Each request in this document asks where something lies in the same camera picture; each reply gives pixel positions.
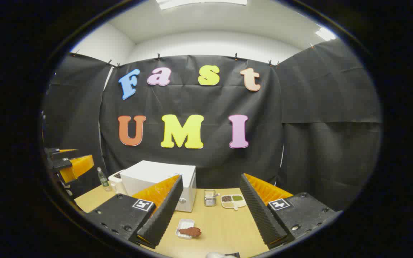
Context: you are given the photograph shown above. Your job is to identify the small white appliance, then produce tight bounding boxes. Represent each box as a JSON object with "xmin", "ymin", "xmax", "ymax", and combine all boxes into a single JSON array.
[{"xmin": 108, "ymin": 170, "xmax": 128, "ymax": 196}]

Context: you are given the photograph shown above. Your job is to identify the clear water bottle green label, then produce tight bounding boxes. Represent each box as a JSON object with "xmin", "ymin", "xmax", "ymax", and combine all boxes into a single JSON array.
[{"xmin": 97, "ymin": 167, "xmax": 109, "ymax": 187}]

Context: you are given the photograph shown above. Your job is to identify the ceiling light panel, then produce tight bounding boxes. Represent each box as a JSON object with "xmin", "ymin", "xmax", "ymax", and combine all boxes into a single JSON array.
[
  {"xmin": 315, "ymin": 27, "xmax": 336, "ymax": 41},
  {"xmin": 156, "ymin": 0, "xmax": 248, "ymax": 10}
]

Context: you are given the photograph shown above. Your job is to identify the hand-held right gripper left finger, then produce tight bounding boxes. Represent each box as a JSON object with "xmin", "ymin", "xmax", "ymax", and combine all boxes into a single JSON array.
[{"xmin": 85, "ymin": 175, "xmax": 184, "ymax": 249}]

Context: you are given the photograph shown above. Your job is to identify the brown meat piece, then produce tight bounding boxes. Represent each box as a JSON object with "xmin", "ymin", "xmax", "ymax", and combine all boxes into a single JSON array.
[{"xmin": 179, "ymin": 227, "xmax": 202, "ymax": 237}]

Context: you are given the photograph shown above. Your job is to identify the divided dish of beans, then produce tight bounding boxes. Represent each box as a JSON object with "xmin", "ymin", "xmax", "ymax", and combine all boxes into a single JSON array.
[{"xmin": 221, "ymin": 195, "xmax": 247, "ymax": 210}]

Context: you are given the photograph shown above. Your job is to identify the metal mesh basket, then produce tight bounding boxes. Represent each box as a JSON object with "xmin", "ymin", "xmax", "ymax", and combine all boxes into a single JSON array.
[{"xmin": 204, "ymin": 190, "xmax": 217, "ymax": 207}]

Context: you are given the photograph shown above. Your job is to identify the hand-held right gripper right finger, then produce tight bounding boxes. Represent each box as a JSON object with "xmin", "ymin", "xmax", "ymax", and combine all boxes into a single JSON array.
[{"xmin": 239, "ymin": 173, "xmax": 343, "ymax": 250}]

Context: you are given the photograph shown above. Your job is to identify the white microwave oven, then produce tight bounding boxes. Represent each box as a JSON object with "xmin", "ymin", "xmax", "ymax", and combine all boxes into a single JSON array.
[{"xmin": 120, "ymin": 160, "xmax": 197, "ymax": 212}]

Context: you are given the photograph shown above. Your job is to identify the white rectangular tray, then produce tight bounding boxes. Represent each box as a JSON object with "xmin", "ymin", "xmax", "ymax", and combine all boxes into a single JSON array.
[{"xmin": 176, "ymin": 219, "xmax": 195, "ymax": 239}]

